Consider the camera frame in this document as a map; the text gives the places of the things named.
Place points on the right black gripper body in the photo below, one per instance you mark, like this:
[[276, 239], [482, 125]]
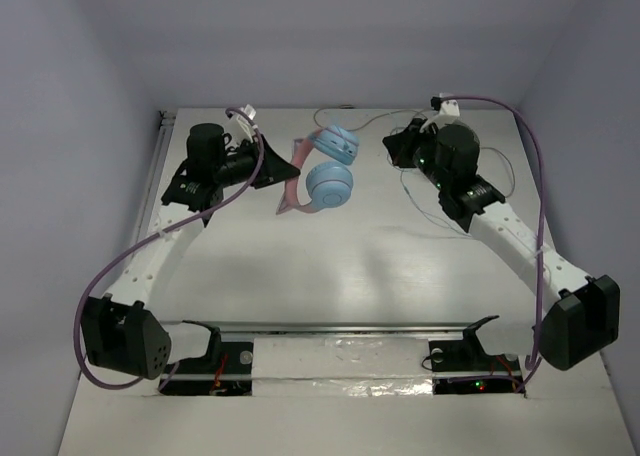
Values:
[[418, 146]]

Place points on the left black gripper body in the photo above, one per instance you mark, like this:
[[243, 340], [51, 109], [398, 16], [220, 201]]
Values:
[[263, 161]]

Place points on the pink blue cat-ear headphones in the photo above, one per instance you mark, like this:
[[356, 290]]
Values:
[[329, 184]]

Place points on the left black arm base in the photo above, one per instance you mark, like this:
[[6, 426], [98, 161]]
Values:
[[225, 369]]

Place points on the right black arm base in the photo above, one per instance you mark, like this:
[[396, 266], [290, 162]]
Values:
[[462, 366]]

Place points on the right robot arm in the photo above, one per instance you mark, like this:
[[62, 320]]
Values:
[[575, 314]]

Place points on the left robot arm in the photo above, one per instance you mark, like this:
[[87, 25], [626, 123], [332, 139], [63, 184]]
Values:
[[118, 331]]

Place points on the white foam taped block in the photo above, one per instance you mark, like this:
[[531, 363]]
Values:
[[345, 366]]

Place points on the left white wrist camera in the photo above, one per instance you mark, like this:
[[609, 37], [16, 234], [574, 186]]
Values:
[[245, 118]]

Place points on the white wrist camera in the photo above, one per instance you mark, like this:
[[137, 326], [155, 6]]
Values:
[[245, 118], [446, 109]]

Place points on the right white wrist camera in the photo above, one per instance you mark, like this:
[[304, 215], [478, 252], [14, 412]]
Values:
[[446, 109]]

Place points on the aluminium rail left side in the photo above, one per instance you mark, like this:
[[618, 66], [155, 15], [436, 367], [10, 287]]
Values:
[[167, 119]]

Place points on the aluminium rail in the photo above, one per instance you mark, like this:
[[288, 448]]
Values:
[[167, 119], [326, 328]]

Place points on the aluminium rail front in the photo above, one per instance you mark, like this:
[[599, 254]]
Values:
[[326, 328]]

